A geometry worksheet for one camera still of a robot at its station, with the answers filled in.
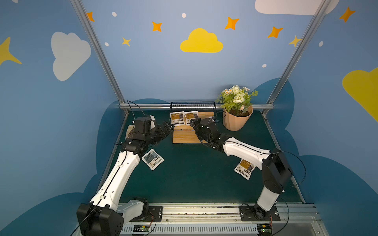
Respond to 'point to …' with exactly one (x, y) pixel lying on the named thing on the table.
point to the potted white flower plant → (236, 103)
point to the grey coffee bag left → (152, 159)
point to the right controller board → (265, 228)
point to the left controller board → (139, 229)
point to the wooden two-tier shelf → (186, 134)
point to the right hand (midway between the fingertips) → (193, 123)
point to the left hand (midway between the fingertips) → (169, 127)
